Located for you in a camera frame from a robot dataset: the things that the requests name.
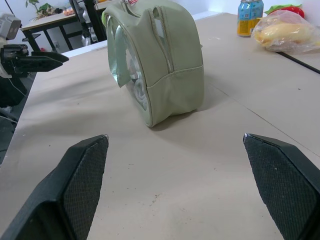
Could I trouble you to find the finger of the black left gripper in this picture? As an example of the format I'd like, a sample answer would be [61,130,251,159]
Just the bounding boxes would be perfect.
[30,51,70,64]
[15,56,63,74]

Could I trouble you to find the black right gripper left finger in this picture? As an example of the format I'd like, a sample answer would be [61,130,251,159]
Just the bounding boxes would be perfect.
[0,134,110,240]

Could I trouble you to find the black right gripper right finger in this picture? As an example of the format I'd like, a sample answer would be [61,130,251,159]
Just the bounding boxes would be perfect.
[242,132,320,240]

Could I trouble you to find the silver background robot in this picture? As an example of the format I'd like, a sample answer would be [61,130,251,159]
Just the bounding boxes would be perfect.
[74,0,99,47]

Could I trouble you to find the green potted plant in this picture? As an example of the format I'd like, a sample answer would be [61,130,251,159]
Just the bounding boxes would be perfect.
[24,0,55,19]

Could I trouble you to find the black metal stand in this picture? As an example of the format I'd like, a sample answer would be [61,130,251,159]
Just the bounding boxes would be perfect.
[68,0,108,43]

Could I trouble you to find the white rolled cloth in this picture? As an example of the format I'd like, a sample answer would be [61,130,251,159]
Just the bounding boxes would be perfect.
[132,79,151,111]

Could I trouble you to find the green toiletry bag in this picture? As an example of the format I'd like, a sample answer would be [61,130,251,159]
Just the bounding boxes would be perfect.
[101,0,205,129]

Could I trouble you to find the blue and yellow drink can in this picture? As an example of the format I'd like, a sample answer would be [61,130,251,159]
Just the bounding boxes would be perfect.
[236,0,265,38]

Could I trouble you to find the red and green plush toy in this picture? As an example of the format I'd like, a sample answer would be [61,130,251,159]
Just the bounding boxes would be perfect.
[263,3,306,19]

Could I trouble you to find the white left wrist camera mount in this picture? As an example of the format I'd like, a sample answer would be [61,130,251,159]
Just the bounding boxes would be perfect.
[0,13,22,41]

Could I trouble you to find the wooden desk with black frame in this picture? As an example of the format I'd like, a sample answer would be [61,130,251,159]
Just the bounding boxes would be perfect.
[20,9,107,54]

